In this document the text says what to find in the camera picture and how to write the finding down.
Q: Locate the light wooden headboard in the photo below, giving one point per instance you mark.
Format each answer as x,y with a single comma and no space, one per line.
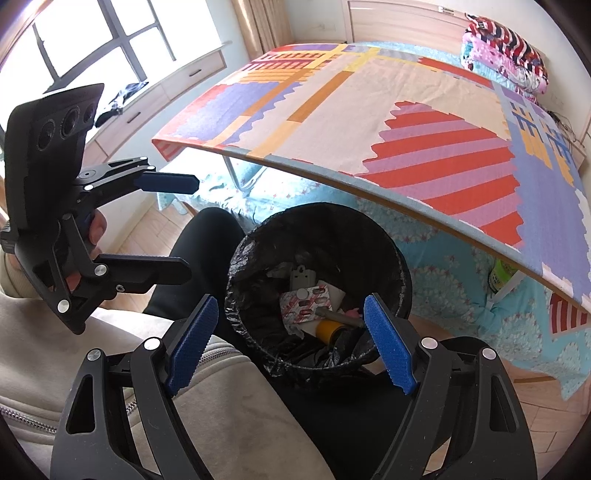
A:
406,23

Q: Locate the pink floral folded quilt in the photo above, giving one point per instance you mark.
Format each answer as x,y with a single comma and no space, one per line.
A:
489,57

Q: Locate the pink pig toy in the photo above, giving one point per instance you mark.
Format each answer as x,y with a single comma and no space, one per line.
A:
354,314

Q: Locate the white plastic clip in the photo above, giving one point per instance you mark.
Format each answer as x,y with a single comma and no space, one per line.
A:
302,277

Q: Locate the window seat cabinet with drawers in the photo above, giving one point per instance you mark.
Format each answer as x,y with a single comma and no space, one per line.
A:
194,69

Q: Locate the round bin with black bag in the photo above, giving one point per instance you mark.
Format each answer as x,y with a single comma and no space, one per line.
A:
323,230

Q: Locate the folding table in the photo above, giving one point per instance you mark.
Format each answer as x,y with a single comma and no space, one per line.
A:
233,171

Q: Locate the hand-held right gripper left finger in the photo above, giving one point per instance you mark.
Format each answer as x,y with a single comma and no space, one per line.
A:
191,341

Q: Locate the dark cloth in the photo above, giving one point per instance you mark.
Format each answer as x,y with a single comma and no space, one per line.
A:
120,99

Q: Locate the striped red blue quilt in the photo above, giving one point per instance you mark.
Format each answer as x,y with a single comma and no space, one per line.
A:
508,39

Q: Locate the person's left forearm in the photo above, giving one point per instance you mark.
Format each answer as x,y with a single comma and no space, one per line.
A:
16,281

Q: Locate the green bottle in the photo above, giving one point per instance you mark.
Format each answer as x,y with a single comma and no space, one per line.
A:
501,277

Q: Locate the person's left hand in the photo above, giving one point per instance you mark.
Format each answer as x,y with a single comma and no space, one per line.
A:
98,228

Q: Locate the person's beige jacket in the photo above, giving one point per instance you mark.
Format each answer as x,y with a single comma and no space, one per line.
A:
231,415

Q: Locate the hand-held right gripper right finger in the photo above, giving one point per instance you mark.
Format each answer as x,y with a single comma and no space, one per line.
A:
390,341

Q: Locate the window with dark frame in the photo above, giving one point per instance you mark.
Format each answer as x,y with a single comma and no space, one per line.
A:
115,27

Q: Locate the yellow tape roll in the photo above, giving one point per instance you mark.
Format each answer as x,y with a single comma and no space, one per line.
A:
328,330

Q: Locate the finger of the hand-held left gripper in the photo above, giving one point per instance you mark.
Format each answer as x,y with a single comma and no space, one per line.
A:
168,183
147,274

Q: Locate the silver red blister pack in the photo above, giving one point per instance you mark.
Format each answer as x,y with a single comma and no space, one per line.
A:
307,307

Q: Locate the beige curtain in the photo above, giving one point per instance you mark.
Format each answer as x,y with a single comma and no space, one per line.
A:
263,23

